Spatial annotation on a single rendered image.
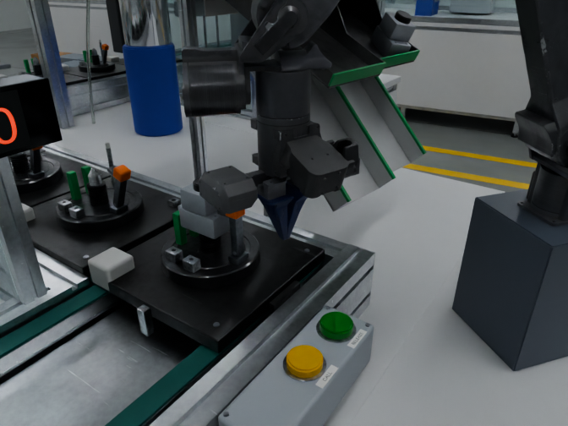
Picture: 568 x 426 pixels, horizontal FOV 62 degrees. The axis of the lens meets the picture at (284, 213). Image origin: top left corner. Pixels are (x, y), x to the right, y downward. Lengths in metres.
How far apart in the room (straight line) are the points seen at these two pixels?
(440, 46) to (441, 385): 4.03
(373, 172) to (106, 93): 1.32
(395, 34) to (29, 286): 0.70
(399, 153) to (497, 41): 3.55
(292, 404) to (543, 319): 0.35
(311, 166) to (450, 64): 4.13
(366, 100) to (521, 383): 0.59
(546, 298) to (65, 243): 0.68
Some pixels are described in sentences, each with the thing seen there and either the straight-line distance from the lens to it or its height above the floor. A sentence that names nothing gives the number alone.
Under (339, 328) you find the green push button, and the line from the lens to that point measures 0.57.
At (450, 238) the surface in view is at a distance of 1.01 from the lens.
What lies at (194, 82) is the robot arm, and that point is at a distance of 0.47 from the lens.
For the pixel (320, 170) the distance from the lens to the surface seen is 0.46.
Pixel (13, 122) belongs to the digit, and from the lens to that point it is 0.57.
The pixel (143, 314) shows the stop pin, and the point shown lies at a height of 0.96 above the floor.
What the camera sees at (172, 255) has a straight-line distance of 0.66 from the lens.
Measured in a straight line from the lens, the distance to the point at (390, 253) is 0.93.
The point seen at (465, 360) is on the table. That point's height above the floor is 0.86.
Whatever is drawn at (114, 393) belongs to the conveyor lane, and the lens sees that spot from 0.61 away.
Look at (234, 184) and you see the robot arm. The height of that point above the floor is 1.15.
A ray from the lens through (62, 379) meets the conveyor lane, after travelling 0.65.
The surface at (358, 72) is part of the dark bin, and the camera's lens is 0.76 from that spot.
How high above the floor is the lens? 1.35
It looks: 28 degrees down
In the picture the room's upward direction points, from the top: straight up
